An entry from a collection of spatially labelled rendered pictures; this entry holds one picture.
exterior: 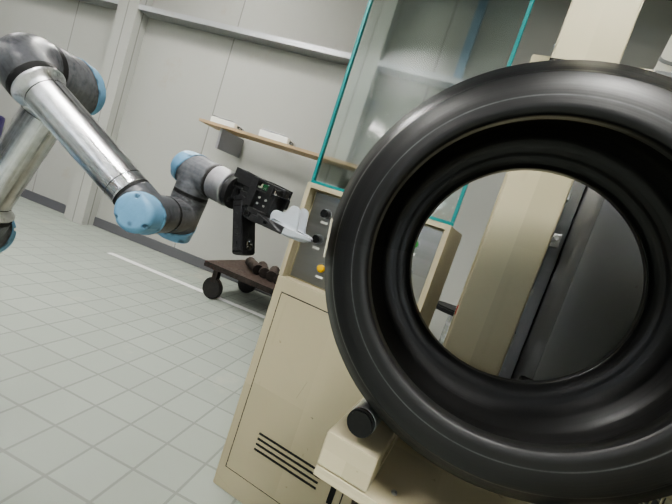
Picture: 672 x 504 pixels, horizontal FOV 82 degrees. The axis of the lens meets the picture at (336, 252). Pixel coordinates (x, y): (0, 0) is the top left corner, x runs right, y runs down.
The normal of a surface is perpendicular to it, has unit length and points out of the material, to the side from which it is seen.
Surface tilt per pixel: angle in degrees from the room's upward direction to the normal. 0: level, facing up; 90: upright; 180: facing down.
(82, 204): 90
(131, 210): 90
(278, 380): 90
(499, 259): 90
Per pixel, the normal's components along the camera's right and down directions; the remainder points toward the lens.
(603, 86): -0.32, -0.21
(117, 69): -0.24, 0.02
